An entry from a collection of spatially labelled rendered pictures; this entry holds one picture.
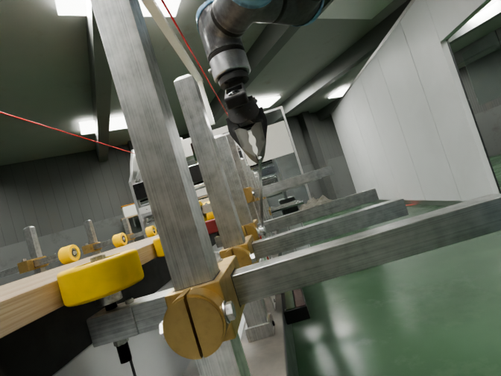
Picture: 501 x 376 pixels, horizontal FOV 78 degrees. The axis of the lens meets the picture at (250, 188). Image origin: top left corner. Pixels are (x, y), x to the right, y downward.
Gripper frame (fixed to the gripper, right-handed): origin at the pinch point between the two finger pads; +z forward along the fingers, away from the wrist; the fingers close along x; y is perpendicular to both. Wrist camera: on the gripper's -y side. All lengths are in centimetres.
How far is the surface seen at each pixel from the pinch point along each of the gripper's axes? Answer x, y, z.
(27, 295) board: 23.0, -43.1, 10.9
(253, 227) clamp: 6.1, 4.1, 15.2
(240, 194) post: 6.9, 6.7, 6.5
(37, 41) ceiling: 201, 253, -230
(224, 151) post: 7.5, 6.9, -5.0
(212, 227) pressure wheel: 16.4, 8.5, 12.4
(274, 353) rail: 5.5, -24.9, 30.7
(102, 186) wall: 399, 661, -128
